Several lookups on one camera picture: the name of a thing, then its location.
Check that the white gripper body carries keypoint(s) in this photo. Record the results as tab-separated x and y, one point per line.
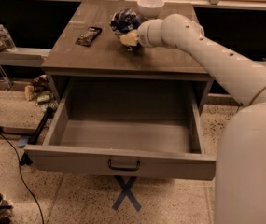
143	34

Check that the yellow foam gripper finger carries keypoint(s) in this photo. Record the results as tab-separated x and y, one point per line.
129	39

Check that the blue chip bag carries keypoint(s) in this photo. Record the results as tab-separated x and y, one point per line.
123	22

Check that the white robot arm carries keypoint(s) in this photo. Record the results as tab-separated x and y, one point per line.
240	185

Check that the grey drawer cabinet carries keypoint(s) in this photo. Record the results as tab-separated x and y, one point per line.
107	57

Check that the open grey top drawer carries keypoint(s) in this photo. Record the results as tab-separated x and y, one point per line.
156	122

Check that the white bowl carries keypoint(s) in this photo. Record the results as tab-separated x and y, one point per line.
150	8

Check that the pile of snack packets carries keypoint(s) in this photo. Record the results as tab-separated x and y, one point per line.
38	90

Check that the clear plastic water bottle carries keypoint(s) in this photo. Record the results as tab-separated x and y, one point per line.
7	39

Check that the blue tape cross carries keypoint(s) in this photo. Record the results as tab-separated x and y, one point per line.
126	193

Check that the black tripod leg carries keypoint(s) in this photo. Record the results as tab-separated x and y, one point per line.
25	160

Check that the black drawer handle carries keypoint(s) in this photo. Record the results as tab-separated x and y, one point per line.
123	167

